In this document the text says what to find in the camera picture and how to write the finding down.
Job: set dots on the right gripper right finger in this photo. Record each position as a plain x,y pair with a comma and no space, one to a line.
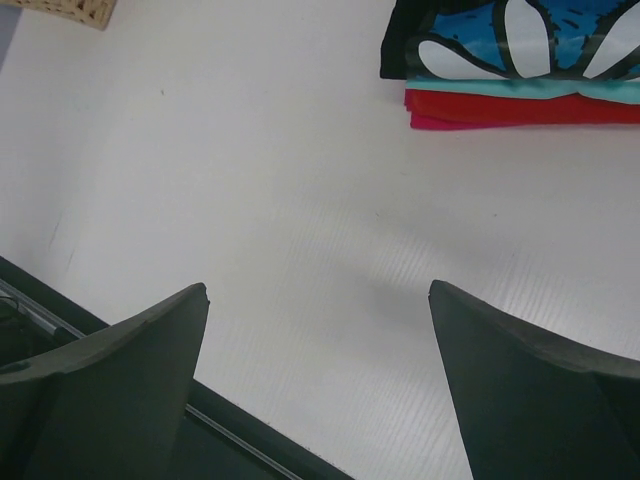
532,404

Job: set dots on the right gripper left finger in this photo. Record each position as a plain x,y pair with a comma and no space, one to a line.
106,406

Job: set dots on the red t shirt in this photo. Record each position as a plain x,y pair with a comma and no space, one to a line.
571,109

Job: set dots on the blue flower print t shirt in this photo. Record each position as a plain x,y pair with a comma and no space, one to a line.
529,49

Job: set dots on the wicker basket with liner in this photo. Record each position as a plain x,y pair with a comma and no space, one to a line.
92,13

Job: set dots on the magenta folded t shirt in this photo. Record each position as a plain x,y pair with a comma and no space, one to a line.
426,123

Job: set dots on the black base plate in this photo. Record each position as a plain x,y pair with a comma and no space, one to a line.
216,439

